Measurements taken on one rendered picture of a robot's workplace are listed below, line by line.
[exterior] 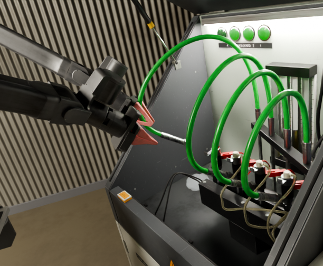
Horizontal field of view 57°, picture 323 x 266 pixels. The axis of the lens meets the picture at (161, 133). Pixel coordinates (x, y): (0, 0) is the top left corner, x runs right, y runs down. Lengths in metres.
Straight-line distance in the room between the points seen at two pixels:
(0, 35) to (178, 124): 0.68
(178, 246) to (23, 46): 0.71
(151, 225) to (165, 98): 0.48
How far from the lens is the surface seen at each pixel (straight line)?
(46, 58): 0.96
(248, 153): 0.62
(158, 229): 0.90
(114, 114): 0.68
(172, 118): 1.18
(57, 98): 0.60
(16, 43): 1.00
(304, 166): 0.82
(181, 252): 0.82
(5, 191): 3.10
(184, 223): 1.08
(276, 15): 0.97
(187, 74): 1.20
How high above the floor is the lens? 1.54
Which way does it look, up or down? 24 degrees down
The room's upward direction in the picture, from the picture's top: 12 degrees counter-clockwise
